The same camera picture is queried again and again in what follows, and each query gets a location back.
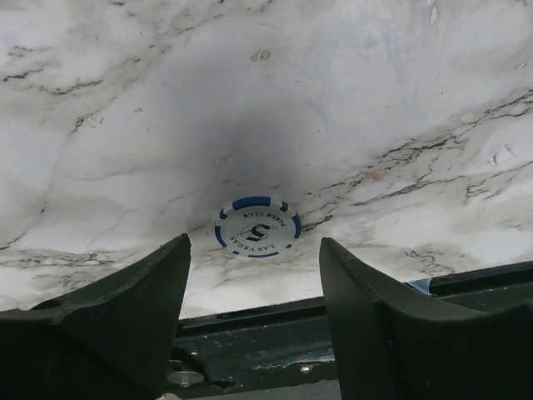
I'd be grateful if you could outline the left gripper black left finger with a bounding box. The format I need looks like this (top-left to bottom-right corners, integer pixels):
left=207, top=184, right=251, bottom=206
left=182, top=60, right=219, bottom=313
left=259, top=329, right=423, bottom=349
left=31, top=232, right=192, bottom=400

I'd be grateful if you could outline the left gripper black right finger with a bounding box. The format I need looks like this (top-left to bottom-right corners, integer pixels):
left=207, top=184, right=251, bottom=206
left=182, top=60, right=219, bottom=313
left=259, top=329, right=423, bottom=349
left=318, top=236, right=492, bottom=400

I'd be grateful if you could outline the white green poker chip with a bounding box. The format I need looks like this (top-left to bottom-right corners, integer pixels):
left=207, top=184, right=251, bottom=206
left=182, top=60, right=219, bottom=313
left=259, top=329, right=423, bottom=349
left=214, top=196, right=302, bottom=259

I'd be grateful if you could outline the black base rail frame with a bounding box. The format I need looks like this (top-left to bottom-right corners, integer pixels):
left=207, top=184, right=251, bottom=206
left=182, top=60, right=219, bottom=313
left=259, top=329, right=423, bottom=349
left=163, top=262, right=532, bottom=399

